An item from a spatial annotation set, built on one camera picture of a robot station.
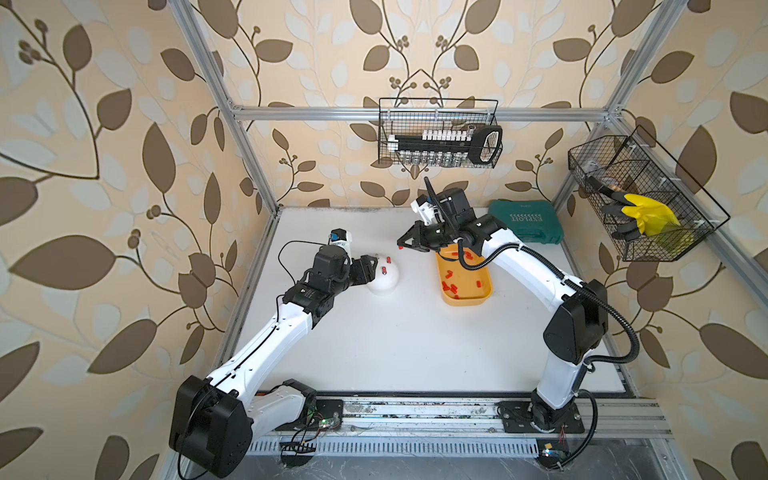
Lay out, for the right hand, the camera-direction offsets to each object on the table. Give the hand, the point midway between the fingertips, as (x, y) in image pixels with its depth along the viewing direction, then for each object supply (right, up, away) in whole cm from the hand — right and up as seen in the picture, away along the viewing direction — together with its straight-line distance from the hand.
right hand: (398, 241), depth 80 cm
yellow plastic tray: (+21, -15, +19) cm, 33 cm away
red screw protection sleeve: (-3, -6, +12) cm, 13 cm away
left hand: (-9, -4, 0) cm, 10 cm away
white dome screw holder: (-4, -13, +12) cm, 18 cm away
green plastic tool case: (+52, +7, +32) cm, 61 cm away
